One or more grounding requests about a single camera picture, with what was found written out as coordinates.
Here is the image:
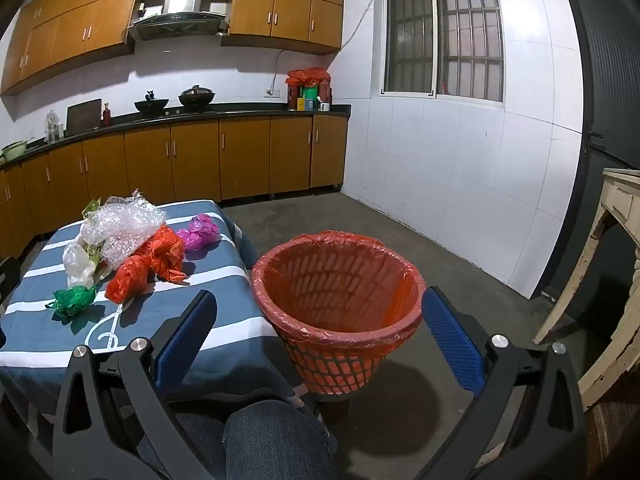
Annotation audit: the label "purple plastic bag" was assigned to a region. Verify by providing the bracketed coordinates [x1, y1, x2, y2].
[177, 213, 221, 252]

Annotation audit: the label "dark chair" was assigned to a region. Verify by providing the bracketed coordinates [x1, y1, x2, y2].
[0, 256, 22, 311]

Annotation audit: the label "black wok with lid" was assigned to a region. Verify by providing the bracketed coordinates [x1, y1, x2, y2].
[178, 85, 217, 109]

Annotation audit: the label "blue white striped tablecloth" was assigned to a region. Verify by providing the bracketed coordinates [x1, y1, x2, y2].
[0, 200, 321, 411]

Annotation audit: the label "green plastic bag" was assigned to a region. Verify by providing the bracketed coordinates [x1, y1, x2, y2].
[47, 284, 98, 333]

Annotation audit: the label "black kitchen countertop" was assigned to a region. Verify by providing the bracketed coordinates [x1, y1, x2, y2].
[0, 102, 352, 168]

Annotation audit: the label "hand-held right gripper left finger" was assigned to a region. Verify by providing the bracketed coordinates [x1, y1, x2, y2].
[52, 289, 221, 480]

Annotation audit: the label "wooden kitchen cabinets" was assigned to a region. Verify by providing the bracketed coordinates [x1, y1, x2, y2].
[0, 114, 349, 248]
[0, 0, 346, 97]

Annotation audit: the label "white framed barred window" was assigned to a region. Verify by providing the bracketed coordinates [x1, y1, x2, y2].
[375, 0, 506, 108]

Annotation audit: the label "dark brown cutting board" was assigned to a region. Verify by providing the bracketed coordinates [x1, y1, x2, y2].
[65, 98, 103, 137]

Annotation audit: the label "red plastic bag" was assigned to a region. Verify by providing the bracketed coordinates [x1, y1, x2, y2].
[105, 254, 153, 305]
[137, 225, 190, 285]
[285, 67, 332, 90]

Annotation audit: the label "clear bubble wrap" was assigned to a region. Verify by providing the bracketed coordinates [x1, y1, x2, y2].
[80, 189, 168, 271]

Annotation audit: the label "clear plastic bag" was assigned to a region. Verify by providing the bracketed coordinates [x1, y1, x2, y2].
[62, 242, 113, 291]

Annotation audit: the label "worn cream wooden table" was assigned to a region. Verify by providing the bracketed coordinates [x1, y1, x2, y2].
[532, 167, 640, 411]

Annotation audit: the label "white cable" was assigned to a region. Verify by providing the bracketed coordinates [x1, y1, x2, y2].
[270, 0, 388, 92]

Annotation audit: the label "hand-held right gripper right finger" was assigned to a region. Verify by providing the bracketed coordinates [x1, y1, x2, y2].
[415, 286, 586, 480]

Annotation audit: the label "person's leg in jeans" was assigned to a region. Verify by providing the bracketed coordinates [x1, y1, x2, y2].
[135, 400, 341, 480]

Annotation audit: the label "wooden lower kitchen cabinets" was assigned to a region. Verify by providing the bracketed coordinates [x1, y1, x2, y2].
[0, 114, 349, 248]

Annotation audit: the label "olive paw print plastic bag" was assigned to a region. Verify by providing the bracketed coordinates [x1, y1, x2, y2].
[81, 198, 116, 281]

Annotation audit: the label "red plastic mesh trash basket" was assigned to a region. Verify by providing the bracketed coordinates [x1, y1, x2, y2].
[251, 230, 427, 403]

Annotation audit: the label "steel range hood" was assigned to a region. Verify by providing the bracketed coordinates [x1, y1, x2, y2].
[126, 0, 231, 42]

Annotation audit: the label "wooden upper kitchen cabinets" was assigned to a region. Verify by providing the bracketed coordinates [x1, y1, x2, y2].
[0, 0, 346, 97]

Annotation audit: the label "dark metal door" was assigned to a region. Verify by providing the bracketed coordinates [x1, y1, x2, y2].
[540, 0, 640, 311]

